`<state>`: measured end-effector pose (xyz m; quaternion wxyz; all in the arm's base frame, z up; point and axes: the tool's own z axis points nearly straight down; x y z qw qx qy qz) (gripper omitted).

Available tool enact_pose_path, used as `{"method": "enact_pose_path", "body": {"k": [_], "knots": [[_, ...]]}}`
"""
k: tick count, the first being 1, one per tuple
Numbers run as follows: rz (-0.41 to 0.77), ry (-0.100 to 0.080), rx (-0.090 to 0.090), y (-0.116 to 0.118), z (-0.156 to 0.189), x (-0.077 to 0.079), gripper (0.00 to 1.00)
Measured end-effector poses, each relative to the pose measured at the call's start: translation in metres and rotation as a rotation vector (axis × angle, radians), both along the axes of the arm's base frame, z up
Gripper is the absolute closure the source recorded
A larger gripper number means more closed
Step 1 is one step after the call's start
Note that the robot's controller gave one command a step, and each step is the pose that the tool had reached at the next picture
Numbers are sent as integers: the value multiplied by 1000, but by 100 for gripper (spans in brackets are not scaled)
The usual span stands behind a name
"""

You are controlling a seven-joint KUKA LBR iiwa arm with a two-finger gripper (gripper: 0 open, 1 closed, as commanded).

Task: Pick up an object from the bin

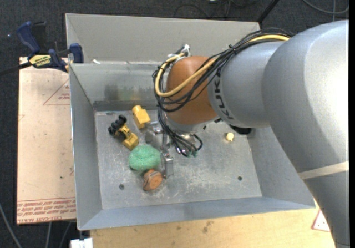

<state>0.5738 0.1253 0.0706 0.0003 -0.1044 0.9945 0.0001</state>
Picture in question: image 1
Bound green ring sponge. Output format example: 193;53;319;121
128;144;163;171

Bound orange-brown round toy food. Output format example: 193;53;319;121
142;169;164;192

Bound yellow and black toy vehicle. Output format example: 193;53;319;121
108;114;140;151

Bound yellow toy block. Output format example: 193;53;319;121
131;105;151;130

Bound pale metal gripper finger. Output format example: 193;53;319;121
161;153;175;179
144;120;163;144

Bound brown cardboard board red print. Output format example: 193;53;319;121
16;57;77;225

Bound grey metal bin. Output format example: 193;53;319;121
65;13;317;231

